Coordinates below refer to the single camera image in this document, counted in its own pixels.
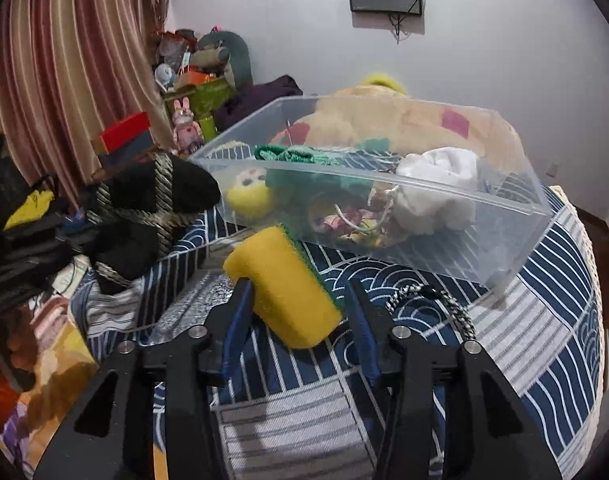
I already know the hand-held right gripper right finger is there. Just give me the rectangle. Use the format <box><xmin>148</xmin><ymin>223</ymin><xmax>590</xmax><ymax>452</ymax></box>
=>
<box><xmin>344</xmin><ymin>280</ymin><xmax>565</xmax><ymax>480</ymax></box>

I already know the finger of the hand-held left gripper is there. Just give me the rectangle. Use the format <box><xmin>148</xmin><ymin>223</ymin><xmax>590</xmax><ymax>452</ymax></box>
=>
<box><xmin>39</xmin><ymin>210</ymin><xmax>102</xmax><ymax>273</ymax></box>

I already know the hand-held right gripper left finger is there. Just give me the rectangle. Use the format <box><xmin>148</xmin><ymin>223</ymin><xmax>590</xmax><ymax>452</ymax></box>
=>
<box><xmin>32</xmin><ymin>277</ymin><xmax>258</xmax><ymax>480</ymax></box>

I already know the yellow green sponge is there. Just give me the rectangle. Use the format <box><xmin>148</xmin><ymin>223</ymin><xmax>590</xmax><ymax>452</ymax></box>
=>
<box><xmin>223</xmin><ymin>225</ymin><xmax>345</xmax><ymax>350</ymax></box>

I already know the black gold-striped fuzzy cloth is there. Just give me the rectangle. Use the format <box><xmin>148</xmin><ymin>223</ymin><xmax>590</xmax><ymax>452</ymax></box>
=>
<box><xmin>81</xmin><ymin>152</ymin><xmax>223</xmax><ymax>294</ymax></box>

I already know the clear plastic storage box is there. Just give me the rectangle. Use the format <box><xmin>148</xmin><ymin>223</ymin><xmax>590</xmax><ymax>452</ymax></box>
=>
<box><xmin>188</xmin><ymin>94</ymin><xmax>553</xmax><ymax>307</ymax></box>

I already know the dark grey box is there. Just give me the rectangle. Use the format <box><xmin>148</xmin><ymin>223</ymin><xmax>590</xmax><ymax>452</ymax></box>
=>
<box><xmin>98</xmin><ymin>132</ymin><xmax>161</xmax><ymax>172</ymax></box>

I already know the yellow pink printed sheet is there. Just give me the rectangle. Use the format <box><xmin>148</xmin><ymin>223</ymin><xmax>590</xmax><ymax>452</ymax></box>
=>
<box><xmin>0</xmin><ymin>295</ymin><xmax>102</xmax><ymax>466</ymax></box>

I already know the red box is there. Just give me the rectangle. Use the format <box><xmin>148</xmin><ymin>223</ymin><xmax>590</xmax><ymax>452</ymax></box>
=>
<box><xmin>91</xmin><ymin>112</ymin><xmax>152</xmax><ymax>154</ymax></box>

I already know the yellow plush ball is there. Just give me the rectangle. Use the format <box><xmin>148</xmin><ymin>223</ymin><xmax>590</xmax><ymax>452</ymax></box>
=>
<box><xmin>227</xmin><ymin>168</ymin><xmax>275</xmax><ymax>220</ymax></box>

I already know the green sponge cloth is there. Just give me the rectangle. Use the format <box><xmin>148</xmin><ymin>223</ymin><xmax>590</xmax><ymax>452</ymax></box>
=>
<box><xmin>265</xmin><ymin>162</ymin><xmax>380</xmax><ymax>238</ymax></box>

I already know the navy white patterned blanket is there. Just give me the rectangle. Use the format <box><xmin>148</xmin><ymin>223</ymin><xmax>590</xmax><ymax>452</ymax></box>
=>
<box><xmin>69</xmin><ymin>180</ymin><xmax>607</xmax><ymax>480</ymax></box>

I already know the white cloth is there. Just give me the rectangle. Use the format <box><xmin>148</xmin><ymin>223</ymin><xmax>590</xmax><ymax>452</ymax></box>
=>
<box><xmin>391</xmin><ymin>147</ymin><xmax>481</xmax><ymax>236</ymax></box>

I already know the pink bunny figure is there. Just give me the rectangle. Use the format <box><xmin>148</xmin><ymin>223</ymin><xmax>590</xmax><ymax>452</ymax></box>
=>
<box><xmin>171</xmin><ymin>97</ymin><xmax>206</xmax><ymax>157</ymax></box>

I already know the striped pink curtain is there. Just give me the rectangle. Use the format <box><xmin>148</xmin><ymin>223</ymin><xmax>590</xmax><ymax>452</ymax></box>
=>
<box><xmin>0</xmin><ymin>0</ymin><xmax>185</xmax><ymax>211</ymax></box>

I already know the green cardboard box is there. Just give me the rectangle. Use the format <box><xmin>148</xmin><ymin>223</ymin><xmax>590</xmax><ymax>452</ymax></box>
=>
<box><xmin>163</xmin><ymin>80</ymin><xmax>238</xmax><ymax>142</ymax></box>

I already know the large beige plush toy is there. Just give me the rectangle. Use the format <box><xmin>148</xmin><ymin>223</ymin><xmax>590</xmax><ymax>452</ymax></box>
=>
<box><xmin>284</xmin><ymin>74</ymin><xmax>527</xmax><ymax>171</ymax></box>

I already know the dark purple cloth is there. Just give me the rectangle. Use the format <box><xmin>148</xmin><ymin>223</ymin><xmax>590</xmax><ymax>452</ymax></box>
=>
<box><xmin>215</xmin><ymin>75</ymin><xmax>304</xmax><ymax>128</ymax></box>

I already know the grey-green plush toy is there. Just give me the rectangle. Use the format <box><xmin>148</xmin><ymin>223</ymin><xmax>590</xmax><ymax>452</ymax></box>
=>
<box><xmin>190</xmin><ymin>30</ymin><xmax>254</xmax><ymax>90</ymax></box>

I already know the black white paracord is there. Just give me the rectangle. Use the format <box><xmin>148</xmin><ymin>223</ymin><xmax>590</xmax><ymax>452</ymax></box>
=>
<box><xmin>384</xmin><ymin>283</ymin><xmax>478</xmax><ymax>347</ymax></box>

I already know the colourful drawstring pouch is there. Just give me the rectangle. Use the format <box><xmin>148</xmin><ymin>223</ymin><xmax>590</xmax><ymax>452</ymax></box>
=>
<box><xmin>309</xmin><ymin>187</ymin><xmax>400</xmax><ymax>248</ymax></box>

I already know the green braided rope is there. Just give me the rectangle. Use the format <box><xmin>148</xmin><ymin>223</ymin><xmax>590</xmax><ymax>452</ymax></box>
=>
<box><xmin>254</xmin><ymin>144</ymin><xmax>365</xmax><ymax>166</ymax></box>

